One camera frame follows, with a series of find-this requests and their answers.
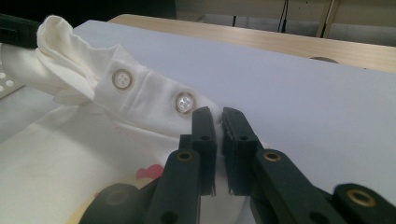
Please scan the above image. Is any black curtain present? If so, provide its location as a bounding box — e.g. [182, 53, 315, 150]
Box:
[0, 0, 177, 29]

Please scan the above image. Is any white perforated plastic basket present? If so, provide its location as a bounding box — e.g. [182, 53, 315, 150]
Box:
[0, 66, 27, 101]

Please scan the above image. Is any white child's shirt chick print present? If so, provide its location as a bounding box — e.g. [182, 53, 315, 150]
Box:
[0, 14, 272, 224]

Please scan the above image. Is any black hanging floor cable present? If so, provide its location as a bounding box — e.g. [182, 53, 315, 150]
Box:
[276, 0, 290, 34]

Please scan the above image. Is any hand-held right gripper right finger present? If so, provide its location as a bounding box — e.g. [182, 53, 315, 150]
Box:
[220, 106, 340, 224]

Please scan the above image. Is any light blue table mat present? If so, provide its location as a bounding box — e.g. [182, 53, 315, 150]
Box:
[0, 20, 396, 200]

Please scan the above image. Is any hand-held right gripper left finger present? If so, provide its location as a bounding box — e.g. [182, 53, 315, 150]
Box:
[144, 105, 218, 224]

